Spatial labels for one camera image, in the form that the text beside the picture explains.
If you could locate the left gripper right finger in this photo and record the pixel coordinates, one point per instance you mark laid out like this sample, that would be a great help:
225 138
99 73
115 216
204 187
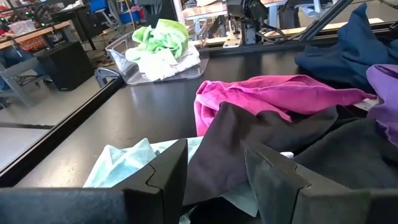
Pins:
280 199

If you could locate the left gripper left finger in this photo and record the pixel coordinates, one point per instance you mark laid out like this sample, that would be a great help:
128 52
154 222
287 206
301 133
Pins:
140 202

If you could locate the light blue towel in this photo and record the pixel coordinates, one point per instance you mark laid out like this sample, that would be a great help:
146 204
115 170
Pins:
124 165

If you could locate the black towel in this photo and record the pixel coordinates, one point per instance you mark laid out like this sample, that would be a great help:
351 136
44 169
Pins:
357 155
224 155

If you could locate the magenta towel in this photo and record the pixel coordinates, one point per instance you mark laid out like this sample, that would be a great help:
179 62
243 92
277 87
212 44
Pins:
248 93

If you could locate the white towel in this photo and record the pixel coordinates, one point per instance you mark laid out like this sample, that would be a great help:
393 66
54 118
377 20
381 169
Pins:
161 67

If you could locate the purple towel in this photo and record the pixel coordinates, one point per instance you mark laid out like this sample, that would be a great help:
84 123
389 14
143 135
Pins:
385 102

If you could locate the navy blue towel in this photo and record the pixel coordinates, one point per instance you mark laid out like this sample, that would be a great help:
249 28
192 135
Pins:
351 53

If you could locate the lime green towel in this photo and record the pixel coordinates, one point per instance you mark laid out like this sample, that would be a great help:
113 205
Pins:
168 35

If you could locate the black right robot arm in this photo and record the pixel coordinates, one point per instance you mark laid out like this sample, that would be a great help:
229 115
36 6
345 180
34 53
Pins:
248 12

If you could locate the clear plastic basket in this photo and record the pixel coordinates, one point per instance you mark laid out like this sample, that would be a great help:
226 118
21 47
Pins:
118 59

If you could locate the black cabinet box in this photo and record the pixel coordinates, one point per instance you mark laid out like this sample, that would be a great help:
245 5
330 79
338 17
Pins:
65 65

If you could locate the blue plastic bin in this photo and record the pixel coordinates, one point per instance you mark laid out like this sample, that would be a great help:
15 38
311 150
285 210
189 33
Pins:
130 17
99 4

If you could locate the wooden workbench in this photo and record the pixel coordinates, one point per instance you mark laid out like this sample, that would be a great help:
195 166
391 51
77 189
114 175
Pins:
37 31

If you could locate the grey corner bracket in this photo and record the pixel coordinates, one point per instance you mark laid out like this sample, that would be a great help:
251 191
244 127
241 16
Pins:
105 74

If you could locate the grey desk frame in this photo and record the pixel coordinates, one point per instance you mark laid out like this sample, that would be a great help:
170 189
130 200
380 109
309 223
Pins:
18 67

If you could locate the black diagonal frame strut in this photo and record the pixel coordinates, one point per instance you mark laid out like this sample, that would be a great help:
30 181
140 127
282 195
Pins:
326 19

